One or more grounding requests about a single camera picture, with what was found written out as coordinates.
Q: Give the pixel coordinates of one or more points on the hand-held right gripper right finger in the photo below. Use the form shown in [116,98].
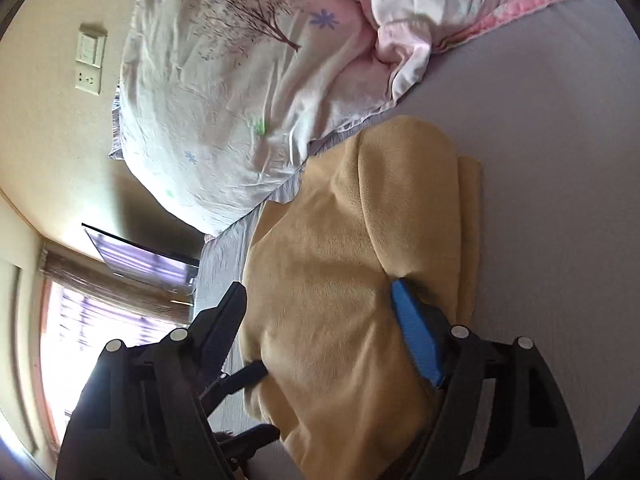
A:
[417,332]

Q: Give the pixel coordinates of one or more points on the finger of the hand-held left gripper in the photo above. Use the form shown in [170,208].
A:
[257,437]
[245,375]

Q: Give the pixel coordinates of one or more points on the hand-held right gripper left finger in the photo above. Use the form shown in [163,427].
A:
[226,317]

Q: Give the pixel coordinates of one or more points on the yellow fleece garment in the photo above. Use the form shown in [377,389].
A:
[325,285]

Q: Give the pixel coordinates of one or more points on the bright window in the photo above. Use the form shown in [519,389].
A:
[95,340]

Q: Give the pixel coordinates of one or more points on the white floral pillow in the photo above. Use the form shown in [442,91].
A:
[225,110]

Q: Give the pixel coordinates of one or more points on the grey bed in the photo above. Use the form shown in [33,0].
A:
[550,160]

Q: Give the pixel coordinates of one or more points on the wall-mounted television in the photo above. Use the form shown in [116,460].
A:
[135,260]

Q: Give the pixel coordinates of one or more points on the white wall socket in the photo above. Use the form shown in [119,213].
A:
[87,79]

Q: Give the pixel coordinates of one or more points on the white wall switch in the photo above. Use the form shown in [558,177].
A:
[91,46]

